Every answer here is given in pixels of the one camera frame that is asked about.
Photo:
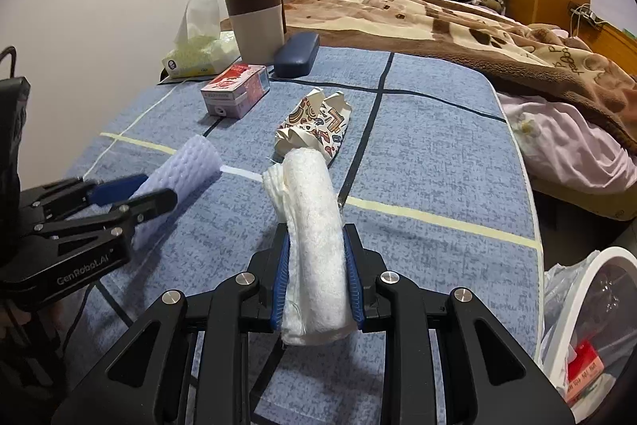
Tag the brown patterned blanket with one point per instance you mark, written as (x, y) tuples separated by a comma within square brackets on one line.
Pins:
[(398, 16)]

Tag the orange wooden headboard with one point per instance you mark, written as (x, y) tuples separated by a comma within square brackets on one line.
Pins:
[(612, 41)]

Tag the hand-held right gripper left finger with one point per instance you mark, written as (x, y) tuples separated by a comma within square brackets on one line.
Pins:
[(281, 285)]

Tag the blue checked cloth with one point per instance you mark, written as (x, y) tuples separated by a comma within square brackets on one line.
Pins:
[(423, 146)]

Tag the pink box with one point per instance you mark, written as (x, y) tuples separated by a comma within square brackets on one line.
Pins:
[(234, 86)]

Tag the white foam net sleeve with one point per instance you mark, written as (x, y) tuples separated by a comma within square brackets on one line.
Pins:
[(189, 166)]

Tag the tissue pack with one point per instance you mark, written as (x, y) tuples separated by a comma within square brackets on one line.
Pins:
[(194, 56)]

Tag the brown and white cup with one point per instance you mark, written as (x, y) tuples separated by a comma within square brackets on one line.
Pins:
[(256, 31)]

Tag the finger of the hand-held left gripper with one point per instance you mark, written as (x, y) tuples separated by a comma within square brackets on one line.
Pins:
[(149, 203), (122, 188)]

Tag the clear bottle with red cap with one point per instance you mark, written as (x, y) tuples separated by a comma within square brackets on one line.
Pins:
[(587, 377)]

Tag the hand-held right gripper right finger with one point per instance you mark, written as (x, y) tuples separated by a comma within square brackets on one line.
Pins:
[(354, 285)]

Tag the pink bed sheet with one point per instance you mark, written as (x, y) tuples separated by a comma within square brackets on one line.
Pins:
[(572, 141)]

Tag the white towel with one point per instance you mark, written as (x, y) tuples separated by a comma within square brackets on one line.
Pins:
[(313, 231)]

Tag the yellow bed base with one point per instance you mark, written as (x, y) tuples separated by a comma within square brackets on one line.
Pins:
[(597, 206)]

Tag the crumpled patterned paper wrapper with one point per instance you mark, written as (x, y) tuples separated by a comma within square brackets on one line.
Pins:
[(318, 121)]

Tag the blue glasses case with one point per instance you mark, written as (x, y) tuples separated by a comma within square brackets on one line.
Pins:
[(296, 54)]

